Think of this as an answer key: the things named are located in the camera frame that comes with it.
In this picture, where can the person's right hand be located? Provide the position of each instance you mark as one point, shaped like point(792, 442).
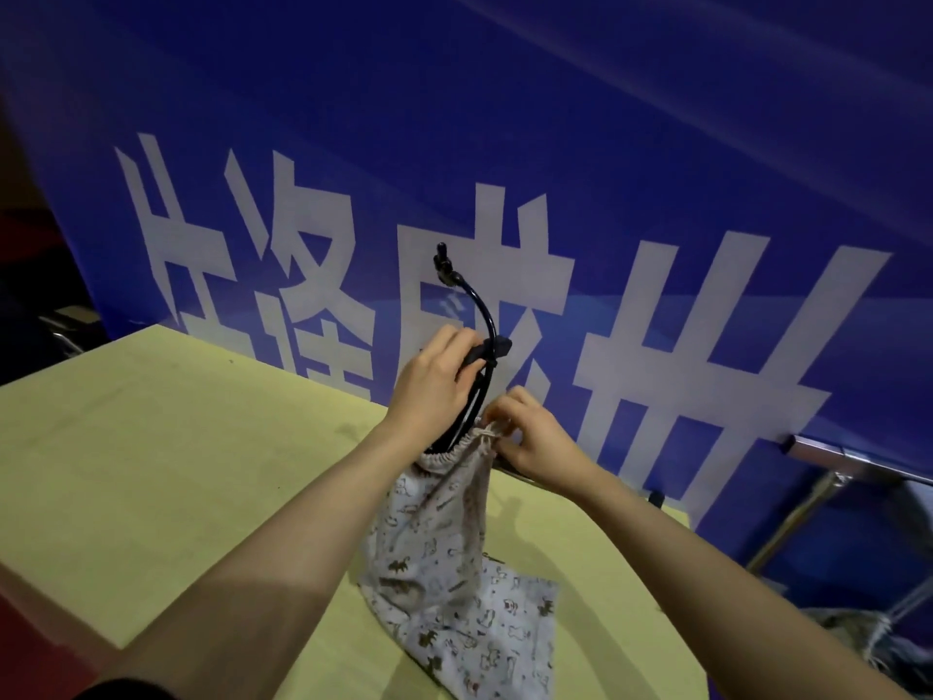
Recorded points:
point(547, 451)

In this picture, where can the person's left hand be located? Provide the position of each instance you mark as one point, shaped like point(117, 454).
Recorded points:
point(426, 397)

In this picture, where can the person's left thumb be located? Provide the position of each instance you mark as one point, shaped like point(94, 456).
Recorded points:
point(470, 373)

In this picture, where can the person's right thumb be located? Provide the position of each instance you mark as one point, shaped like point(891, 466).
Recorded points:
point(508, 451)

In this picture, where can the person's right forearm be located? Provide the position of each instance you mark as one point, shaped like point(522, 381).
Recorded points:
point(714, 597)

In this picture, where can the person's left forearm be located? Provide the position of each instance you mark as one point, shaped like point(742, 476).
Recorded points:
point(291, 561)

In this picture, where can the small black clip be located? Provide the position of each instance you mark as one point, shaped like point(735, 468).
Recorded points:
point(656, 498)

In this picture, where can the blue banner with white characters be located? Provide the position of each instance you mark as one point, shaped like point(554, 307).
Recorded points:
point(656, 138)

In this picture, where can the grey cloth bundle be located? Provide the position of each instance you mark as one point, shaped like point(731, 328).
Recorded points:
point(845, 630)

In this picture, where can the silver metal table frame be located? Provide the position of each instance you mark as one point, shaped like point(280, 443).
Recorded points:
point(838, 454)

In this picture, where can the dark metal chair frame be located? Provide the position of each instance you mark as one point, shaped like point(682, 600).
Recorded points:
point(62, 329)

